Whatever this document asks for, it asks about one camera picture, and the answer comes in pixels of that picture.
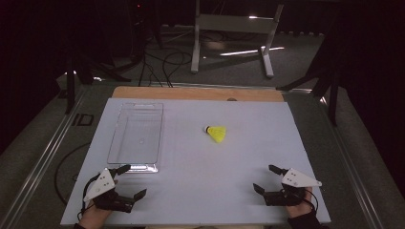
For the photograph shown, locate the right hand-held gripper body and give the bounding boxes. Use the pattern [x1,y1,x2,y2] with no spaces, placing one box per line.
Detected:
[263,167,323,207]

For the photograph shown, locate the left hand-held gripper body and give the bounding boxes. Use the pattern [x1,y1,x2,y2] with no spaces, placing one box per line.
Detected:
[83,167,135,214]

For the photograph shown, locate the person's right hand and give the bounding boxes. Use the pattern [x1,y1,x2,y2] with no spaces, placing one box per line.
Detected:
[286,186,315,219]

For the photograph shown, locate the person's left hand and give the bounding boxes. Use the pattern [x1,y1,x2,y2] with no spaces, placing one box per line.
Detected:
[76,199,113,229]

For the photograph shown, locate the clear plastic container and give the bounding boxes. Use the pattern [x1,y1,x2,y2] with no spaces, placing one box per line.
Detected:
[107,101,164,175]

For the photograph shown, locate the yellow shuttlecock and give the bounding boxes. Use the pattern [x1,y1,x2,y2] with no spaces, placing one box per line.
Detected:
[204,125,227,144]

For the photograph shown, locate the black stand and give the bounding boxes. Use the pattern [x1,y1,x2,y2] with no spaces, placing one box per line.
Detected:
[64,53,132,115]
[276,28,341,127]

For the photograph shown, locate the white metal stand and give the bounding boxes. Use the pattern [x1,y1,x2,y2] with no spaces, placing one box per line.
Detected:
[190,0,286,79]

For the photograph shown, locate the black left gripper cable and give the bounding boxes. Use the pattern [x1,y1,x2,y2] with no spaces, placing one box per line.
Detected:
[77,173,100,221]

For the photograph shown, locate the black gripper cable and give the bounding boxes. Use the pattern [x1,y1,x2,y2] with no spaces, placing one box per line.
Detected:
[303,188,320,212]
[77,173,100,221]

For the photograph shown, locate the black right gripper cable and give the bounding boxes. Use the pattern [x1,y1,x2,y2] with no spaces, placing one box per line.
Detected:
[303,188,320,212]

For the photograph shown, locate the black floor cable loop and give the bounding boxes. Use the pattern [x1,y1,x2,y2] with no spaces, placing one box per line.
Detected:
[53,141,93,206]

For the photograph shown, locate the metal floor rail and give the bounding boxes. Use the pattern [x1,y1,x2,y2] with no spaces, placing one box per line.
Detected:
[0,85,89,229]
[313,92,385,229]

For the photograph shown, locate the black floor cables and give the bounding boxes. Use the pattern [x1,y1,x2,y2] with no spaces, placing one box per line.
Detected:
[137,47,194,89]

